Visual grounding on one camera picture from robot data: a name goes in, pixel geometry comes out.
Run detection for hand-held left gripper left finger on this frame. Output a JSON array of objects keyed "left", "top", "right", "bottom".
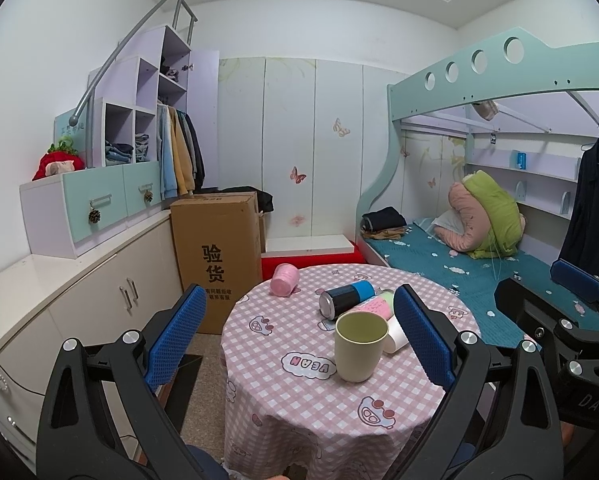
[{"left": 36, "top": 284, "right": 230, "bottom": 480}]

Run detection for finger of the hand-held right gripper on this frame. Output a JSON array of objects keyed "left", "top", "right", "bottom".
[
  {"left": 551, "top": 259, "right": 599, "bottom": 307},
  {"left": 494, "top": 277, "right": 580, "bottom": 348}
]

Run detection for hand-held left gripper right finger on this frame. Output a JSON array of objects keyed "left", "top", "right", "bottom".
[{"left": 393, "top": 284, "right": 566, "bottom": 480}]

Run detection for white cup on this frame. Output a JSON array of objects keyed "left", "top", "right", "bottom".
[{"left": 382, "top": 316, "right": 410, "bottom": 354}]

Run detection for pink and green cup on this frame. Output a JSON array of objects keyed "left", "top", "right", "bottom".
[{"left": 350, "top": 290, "right": 396, "bottom": 321}]

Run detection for black and blue cup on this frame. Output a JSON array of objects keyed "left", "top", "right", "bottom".
[{"left": 319, "top": 280, "right": 376, "bottom": 320}]

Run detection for cream cup with green inside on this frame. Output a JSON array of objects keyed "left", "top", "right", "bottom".
[{"left": 334, "top": 311, "right": 389, "bottom": 383}]

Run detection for dark hanging jacket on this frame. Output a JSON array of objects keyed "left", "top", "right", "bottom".
[{"left": 559, "top": 134, "right": 599, "bottom": 281}]

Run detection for teal printed bed sheet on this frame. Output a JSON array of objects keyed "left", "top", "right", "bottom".
[{"left": 363, "top": 219, "right": 599, "bottom": 357}]

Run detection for tall cardboard box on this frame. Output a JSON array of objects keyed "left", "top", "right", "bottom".
[{"left": 170, "top": 192, "right": 263, "bottom": 335}]

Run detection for green blanket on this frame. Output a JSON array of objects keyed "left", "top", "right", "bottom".
[{"left": 463, "top": 170, "right": 526, "bottom": 260}]

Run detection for pink blanket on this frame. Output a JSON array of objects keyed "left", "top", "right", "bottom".
[{"left": 432, "top": 180, "right": 485, "bottom": 255}]

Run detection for beige low cabinet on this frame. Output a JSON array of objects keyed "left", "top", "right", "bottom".
[{"left": 0, "top": 209, "right": 186, "bottom": 366}]

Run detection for folded tan clothes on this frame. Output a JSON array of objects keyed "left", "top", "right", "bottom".
[{"left": 362, "top": 227, "right": 411, "bottom": 242}]

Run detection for white pillow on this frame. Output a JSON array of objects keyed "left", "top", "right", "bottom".
[{"left": 432, "top": 209, "right": 467, "bottom": 237}]

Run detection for round table, pink checked cloth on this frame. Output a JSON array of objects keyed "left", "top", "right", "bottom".
[{"left": 221, "top": 263, "right": 483, "bottom": 477}]

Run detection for person's leg in jeans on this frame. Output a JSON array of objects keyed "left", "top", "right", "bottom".
[
  {"left": 184, "top": 442, "right": 230, "bottom": 480},
  {"left": 448, "top": 440, "right": 481, "bottom": 472}
]

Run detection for folded dark clothes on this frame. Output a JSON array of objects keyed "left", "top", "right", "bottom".
[{"left": 361, "top": 206, "right": 408, "bottom": 233}]

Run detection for red platform box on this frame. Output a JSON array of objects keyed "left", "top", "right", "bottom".
[{"left": 261, "top": 241, "right": 366, "bottom": 282}]

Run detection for white board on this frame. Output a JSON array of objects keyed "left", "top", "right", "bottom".
[{"left": 266, "top": 234, "right": 356, "bottom": 255}]

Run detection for black cloth bag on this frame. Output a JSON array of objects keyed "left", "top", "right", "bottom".
[{"left": 214, "top": 186, "right": 276, "bottom": 214}]

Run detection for teal drawer unit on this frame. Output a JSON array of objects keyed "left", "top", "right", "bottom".
[{"left": 20, "top": 161, "right": 173, "bottom": 260}]

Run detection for yellow hanging jacket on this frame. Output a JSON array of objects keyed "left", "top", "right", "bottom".
[{"left": 172, "top": 109, "right": 196, "bottom": 197}]

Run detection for hanging clothes row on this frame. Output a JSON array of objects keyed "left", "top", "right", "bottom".
[{"left": 158, "top": 104, "right": 181, "bottom": 201}]

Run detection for dark hanging coat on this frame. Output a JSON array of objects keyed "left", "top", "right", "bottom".
[{"left": 184, "top": 111, "right": 206, "bottom": 194}]

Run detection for folded jeans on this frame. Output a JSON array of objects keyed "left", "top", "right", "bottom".
[{"left": 104, "top": 141, "right": 135, "bottom": 165}]

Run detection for red plush toy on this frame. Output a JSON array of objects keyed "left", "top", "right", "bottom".
[{"left": 32, "top": 142, "right": 86, "bottom": 181}]

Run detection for teal sign board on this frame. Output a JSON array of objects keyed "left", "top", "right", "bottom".
[{"left": 54, "top": 108, "right": 93, "bottom": 162}]

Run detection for white wardrobe with butterflies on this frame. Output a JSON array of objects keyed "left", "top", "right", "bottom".
[{"left": 218, "top": 56, "right": 396, "bottom": 242}]

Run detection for lilac stair cabinet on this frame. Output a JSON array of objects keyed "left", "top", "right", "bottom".
[{"left": 87, "top": 24, "right": 221, "bottom": 196}]

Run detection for grey metal handrail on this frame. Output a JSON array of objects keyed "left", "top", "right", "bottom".
[{"left": 68, "top": 0, "right": 199, "bottom": 129}]

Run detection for white wall shelf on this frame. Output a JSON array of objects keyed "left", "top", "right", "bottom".
[{"left": 463, "top": 159, "right": 581, "bottom": 184}]

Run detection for black cable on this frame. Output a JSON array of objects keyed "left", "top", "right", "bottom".
[{"left": 0, "top": 344, "right": 46, "bottom": 397}]

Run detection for teal bunk bed frame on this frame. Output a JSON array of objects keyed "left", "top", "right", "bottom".
[{"left": 356, "top": 25, "right": 599, "bottom": 261}]

